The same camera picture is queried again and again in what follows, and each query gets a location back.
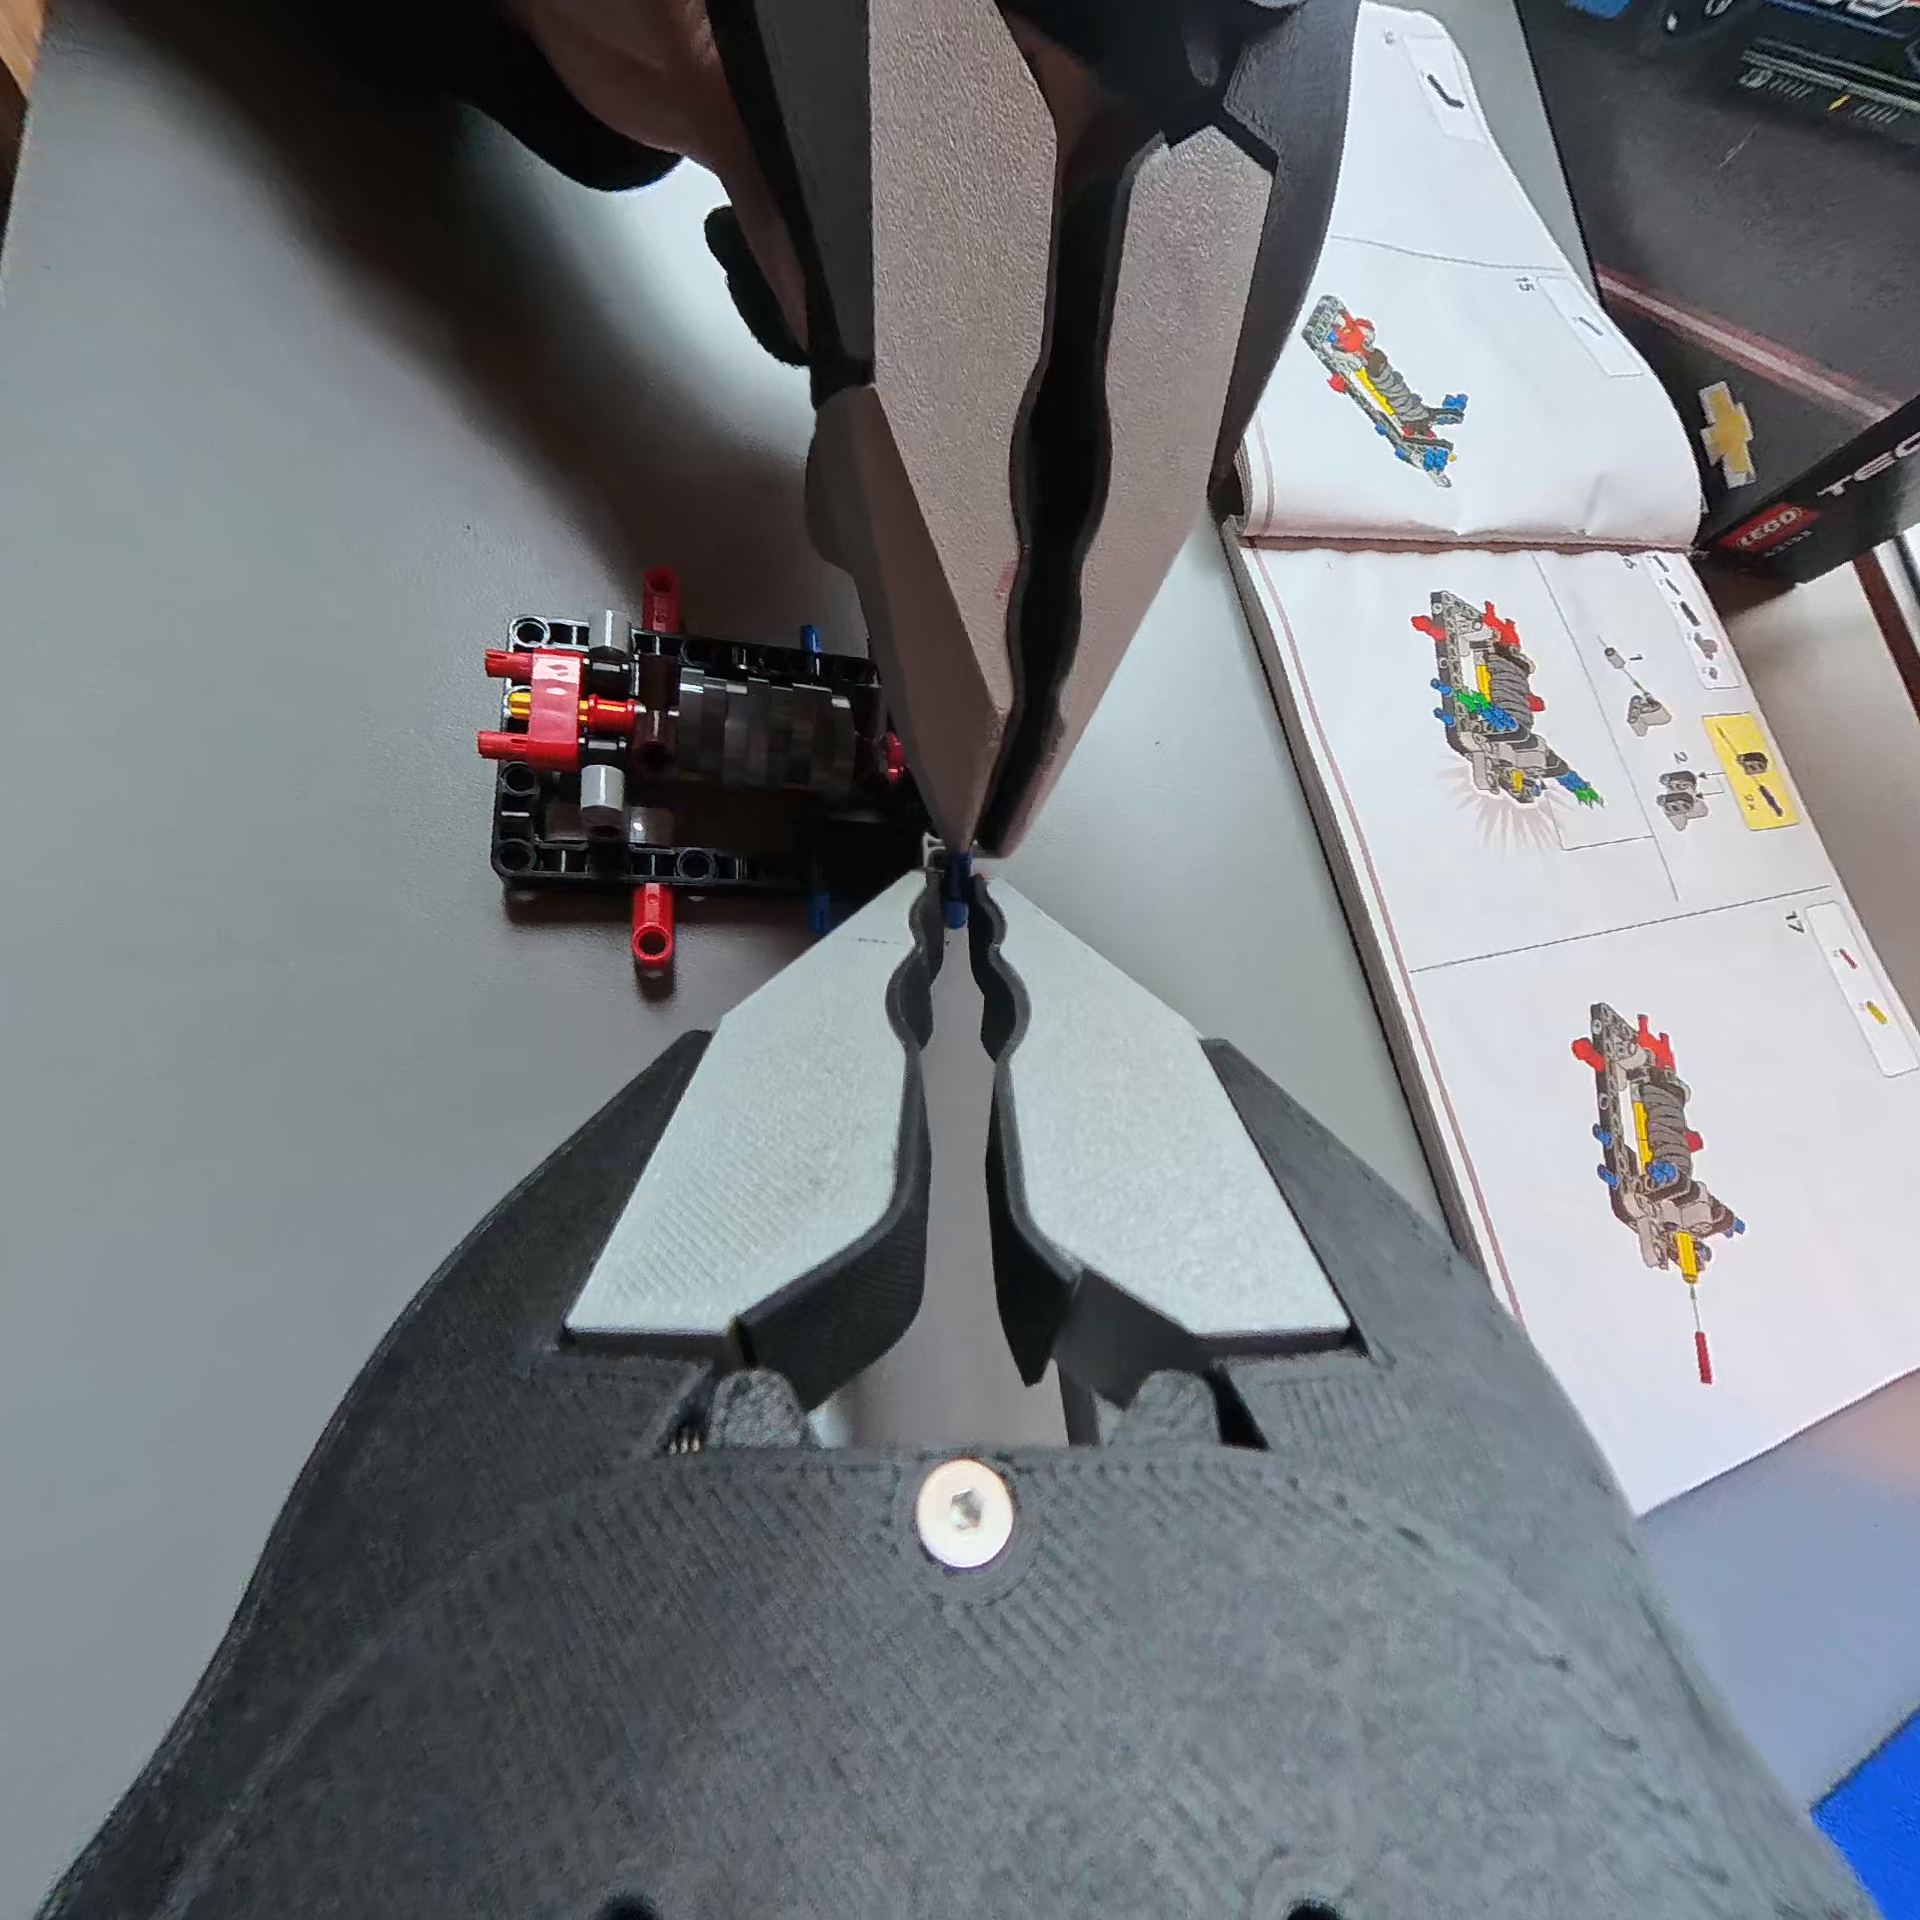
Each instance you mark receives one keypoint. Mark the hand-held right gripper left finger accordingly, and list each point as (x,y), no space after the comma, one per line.
(751,1184)

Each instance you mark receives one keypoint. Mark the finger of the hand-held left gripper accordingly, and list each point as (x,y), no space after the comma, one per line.
(931,450)
(1154,450)

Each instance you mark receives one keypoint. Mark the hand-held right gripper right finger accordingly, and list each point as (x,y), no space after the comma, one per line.
(1154,1184)

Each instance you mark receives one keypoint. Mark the black lego frame assembly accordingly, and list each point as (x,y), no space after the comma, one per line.
(751,721)

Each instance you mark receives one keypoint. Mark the blue lego pin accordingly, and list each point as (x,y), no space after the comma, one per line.
(951,892)

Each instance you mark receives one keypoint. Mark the black lego set box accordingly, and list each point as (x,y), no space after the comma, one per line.
(1770,224)

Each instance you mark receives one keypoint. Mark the lego instruction booklet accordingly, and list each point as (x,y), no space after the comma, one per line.
(1575,900)

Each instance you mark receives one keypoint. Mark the person's left hand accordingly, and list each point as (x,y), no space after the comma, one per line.
(631,52)

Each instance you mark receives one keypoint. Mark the blue plastic tray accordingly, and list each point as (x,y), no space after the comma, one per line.
(1875,1844)

